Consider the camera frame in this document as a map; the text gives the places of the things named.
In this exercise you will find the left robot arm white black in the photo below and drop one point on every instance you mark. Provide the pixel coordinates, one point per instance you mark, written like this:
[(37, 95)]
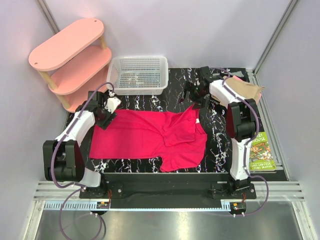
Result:
[(62, 158)]

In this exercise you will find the green treehouse book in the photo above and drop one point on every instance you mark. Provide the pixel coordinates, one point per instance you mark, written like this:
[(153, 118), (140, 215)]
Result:
[(260, 157)]

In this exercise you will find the grey folded cloth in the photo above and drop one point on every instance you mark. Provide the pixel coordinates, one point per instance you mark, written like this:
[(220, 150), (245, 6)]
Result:
[(236, 72)]

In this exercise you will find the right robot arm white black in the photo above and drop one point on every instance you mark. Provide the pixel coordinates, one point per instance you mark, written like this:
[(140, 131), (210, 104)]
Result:
[(242, 124)]

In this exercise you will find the pink three-tier shelf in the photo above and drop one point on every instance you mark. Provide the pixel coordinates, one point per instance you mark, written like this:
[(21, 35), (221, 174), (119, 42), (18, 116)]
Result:
[(74, 61)]

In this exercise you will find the red t shirt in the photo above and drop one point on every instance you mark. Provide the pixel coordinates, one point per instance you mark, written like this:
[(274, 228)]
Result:
[(177, 138)]

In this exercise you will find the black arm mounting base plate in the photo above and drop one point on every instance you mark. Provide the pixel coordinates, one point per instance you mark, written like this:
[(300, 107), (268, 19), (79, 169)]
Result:
[(215, 187)]

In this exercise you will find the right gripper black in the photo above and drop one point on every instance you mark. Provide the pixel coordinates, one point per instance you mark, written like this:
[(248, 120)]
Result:
[(199, 103)]

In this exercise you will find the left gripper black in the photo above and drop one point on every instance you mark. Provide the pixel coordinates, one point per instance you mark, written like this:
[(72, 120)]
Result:
[(103, 124)]

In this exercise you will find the white perforated plastic basket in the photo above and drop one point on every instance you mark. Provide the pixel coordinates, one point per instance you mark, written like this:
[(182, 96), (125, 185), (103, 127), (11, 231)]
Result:
[(138, 75)]

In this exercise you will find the folded beige t shirt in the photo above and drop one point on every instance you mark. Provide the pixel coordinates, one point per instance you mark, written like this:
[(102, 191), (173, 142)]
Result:
[(243, 88)]

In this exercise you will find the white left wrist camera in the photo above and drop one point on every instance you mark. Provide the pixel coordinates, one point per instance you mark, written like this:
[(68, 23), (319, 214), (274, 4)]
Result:
[(112, 104)]

